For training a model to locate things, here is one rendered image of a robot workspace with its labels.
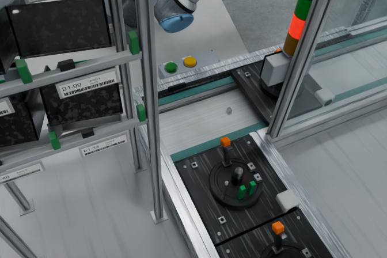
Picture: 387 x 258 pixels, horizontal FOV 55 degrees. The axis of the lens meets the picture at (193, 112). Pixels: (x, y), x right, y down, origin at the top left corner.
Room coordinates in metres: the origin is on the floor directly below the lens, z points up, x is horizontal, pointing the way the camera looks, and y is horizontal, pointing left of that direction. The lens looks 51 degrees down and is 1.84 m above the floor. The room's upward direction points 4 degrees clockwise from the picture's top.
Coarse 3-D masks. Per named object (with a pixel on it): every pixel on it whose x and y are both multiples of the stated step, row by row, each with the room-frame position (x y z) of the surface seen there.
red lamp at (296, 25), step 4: (292, 20) 0.67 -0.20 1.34; (296, 20) 0.66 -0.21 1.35; (300, 20) 0.66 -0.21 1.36; (292, 24) 0.67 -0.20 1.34; (296, 24) 0.66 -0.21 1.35; (300, 24) 0.65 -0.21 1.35; (292, 28) 0.66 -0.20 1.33; (296, 28) 0.66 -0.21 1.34; (300, 28) 0.65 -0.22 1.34; (292, 32) 0.66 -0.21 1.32; (296, 32) 0.65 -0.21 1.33; (300, 32) 0.65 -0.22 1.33; (292, 36) 0.66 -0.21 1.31; (296, 36) 0.65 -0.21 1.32
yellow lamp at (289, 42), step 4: (288, 32) 0.68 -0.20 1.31; (288, 36) 0.67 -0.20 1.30; (288, 40) 0.66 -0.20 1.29; (292, 40) 0.66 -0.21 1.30; (296, 40) 0.65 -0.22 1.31; (284, 44) 0.67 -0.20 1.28; (288, 44) 0.66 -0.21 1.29; (292, 44) 0.65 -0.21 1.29; (296, 44) 0.65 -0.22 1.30; (284, 48) 0.67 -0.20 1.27; (288, 48) 0.66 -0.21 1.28; (292, 48) 0.65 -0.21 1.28; (288, 52) 0.66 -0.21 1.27; (292, 52) 0.65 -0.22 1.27
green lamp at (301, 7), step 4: (300, 0) 0.67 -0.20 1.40; (304, 0) 0.66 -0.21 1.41; (308, 0) 0.65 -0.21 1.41; (300, 4) 0.66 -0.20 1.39; (304, 4) 0.66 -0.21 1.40; (308, 4) 0.65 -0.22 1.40; (296, 8) 0.67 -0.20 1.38; (300, 8) 0.66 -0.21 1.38; (304, 8) 0.65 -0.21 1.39; (308, 8) 0.65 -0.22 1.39; (296, 12) 0.67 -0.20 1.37; (300, 12) 0.66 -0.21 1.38; (304, 12) 0.65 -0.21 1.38; (308, 12) 0.65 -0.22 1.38; (296, 16) 0.66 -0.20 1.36; (300, 16) 0.66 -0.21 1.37; (304, 16) 0.65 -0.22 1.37; (304, 20) 0.65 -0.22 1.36
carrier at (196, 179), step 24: (240, 144) 0.59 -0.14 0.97; (216, 168) 0.50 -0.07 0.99; (240, 168) 0.47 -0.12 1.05; (264, 168) 0.52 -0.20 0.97; (192, 192) 0.43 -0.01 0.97; (216, 192) 0.43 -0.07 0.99; (240, 192) 0.41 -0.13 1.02; (264, 192) 0.45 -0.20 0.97; (288, 192) 0.44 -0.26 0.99; (216, 216) 0.37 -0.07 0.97; (240, 216) 0.38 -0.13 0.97; (264, 216) 0.38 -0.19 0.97; (216, 240) 0.31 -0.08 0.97
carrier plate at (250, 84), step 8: (256, 64) 0.92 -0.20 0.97; (232, 72) 0.88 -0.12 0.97; (240, 72) 0.88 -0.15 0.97; (256, 72) 0.89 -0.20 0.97; (240, 80) 0.84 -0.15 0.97; (248, 80) 0.85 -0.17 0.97; (256, 80) 0.85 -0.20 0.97; (240, 88) 0.82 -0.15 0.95; (248, 88) 0.81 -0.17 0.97; (256, 88) 0.81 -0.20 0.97; (248, 96) 0.78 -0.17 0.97; (256, 96) 0.78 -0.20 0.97; (264, 96) 0.78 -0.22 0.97; (256, 104) 0.75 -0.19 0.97; (264, 104) 0.75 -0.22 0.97; (272, 104) 0.75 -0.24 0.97; (264, 112) 0.72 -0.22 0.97; (272, 112) 0.72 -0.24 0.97; (264, 120) 0.69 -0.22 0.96
